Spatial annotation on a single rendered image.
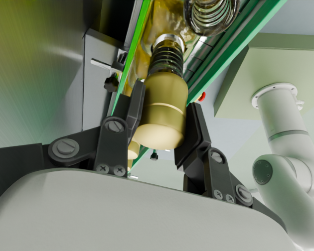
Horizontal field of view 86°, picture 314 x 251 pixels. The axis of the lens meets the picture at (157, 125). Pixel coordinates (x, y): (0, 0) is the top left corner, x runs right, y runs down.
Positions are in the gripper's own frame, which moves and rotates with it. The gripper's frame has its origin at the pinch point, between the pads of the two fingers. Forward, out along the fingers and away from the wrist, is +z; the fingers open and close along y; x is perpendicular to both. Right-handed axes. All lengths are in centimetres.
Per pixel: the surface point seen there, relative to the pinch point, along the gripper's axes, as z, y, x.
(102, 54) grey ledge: 34.8, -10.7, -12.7
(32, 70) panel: 7.7, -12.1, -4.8
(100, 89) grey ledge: 38.2, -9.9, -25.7
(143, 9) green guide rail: 22.1, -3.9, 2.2
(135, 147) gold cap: 5.4, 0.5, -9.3
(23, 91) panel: 6.0, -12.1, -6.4
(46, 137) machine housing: 15.6, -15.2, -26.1
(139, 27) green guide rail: 22.8, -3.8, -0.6
